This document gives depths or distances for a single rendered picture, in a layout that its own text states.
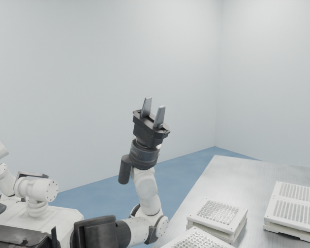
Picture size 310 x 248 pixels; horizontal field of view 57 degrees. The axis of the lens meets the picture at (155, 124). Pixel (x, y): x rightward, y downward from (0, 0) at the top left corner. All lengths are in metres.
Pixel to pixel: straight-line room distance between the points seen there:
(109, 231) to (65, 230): 0.13
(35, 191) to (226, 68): 4.83
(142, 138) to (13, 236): 0.43
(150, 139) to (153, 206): 0.32
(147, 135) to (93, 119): 3.22
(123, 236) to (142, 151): 0.26
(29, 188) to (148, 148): 0.37
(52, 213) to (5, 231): 0.13
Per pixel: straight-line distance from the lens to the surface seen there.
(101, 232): 0.85
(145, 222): 1.05
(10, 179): 1.29
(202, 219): 1.52
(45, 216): 0.97
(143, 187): 0.90
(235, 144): 5.52
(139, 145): 0.83
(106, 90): 4.03
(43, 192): 0.91
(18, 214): 1.01
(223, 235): 1.51
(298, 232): 1.64
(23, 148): 3.74
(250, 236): 1.58
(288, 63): 4.87
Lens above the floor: 1.76
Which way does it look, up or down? 13 degrees down
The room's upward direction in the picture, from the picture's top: straight up
